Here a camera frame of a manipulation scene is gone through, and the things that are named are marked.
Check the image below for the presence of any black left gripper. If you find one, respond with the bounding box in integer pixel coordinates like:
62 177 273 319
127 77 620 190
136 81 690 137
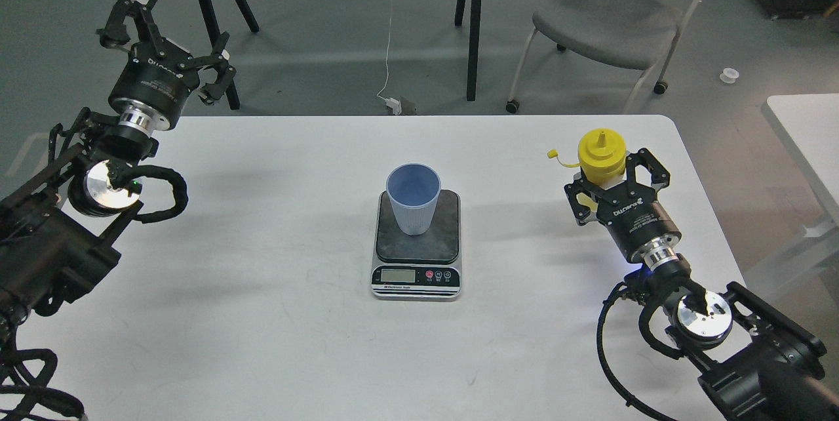
96 0 237 132

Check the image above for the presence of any digital kitchen scale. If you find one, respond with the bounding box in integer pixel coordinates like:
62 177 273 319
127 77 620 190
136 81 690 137
370 189 463 302

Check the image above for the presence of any white side table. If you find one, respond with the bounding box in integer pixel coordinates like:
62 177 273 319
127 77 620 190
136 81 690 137
741 94 839 291

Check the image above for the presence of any yellow squeeze bottle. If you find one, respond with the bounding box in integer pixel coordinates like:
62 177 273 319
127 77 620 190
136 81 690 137
560 128 627 190

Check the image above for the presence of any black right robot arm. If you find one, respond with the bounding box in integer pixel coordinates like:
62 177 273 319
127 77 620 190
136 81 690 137
564 148 838 420

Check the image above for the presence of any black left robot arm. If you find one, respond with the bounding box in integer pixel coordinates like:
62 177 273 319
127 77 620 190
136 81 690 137
1 0 237 420

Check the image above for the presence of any white cable with plug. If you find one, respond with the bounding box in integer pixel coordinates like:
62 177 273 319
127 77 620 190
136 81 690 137
377 0 418 115

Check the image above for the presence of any grey office chair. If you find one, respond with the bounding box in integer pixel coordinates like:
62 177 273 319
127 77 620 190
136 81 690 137
505 0 701 113

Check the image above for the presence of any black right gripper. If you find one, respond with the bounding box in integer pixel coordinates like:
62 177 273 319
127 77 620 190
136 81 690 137
564 148 682 263

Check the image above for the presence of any blue ribbed plastic cup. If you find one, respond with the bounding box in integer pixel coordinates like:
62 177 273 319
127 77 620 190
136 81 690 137
385 162 442 235

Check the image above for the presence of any small white spool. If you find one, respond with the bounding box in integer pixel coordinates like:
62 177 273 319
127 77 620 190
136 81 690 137
719 68 740 85

